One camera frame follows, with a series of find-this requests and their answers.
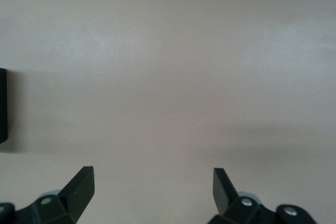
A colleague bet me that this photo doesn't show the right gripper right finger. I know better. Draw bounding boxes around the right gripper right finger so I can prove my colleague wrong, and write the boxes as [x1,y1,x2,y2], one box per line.
[208,167,279,224]

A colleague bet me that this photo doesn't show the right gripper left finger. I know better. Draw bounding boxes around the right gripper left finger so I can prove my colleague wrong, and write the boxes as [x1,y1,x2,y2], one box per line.
[15,166,95,224]

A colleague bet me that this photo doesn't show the black rectangular plastic box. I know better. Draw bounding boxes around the black rectangular plastic box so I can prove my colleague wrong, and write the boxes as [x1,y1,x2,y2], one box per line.
[0,68,8,143]

